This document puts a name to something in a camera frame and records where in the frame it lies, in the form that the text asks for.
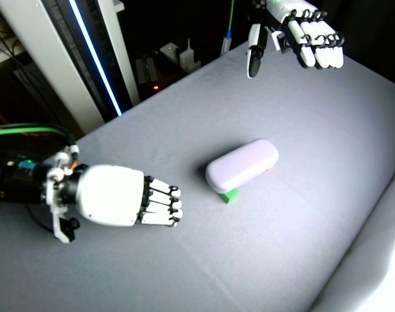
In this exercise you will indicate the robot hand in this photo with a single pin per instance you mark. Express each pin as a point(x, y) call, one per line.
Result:
point(317, 42)
point(109, 195)

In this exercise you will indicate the lilac glasses case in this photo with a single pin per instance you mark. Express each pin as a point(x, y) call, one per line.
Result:
point(242, 164)

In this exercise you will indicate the blue and white tube connector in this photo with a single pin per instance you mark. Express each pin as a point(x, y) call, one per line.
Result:
point(226, 40)

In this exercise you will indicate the green rectangular block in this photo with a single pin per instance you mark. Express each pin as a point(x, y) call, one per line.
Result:
point(230, 196)

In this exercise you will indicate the grey table cloth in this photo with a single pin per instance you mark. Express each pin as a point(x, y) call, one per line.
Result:
point(216, 260)

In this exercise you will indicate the white power adapter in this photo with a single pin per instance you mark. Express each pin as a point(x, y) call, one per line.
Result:
point(188, 58)

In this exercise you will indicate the white plug box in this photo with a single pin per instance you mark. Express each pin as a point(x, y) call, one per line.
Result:
point(170, 52)

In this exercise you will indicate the white column with blue light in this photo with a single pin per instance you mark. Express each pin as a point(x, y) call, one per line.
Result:
point(54, 48)

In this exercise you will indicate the white shelf board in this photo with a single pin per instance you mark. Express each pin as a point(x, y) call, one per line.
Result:
point(2, 53)

